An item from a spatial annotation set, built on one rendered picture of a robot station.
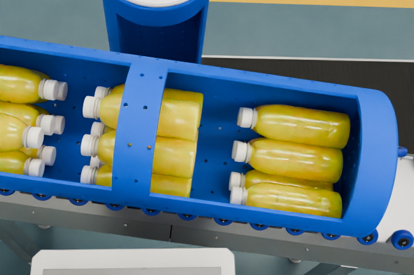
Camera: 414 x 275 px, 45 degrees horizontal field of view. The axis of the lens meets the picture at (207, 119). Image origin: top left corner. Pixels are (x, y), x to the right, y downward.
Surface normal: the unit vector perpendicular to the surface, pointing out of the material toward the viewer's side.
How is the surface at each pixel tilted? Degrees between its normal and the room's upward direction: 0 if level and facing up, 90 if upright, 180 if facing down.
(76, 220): 70
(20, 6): 0
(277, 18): 0
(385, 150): 16
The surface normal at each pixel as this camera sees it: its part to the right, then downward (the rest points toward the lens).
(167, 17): 0.25, 0.87
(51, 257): 0.08, -0.45
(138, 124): 0.04, -0.11
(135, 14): -0.29, 0.84
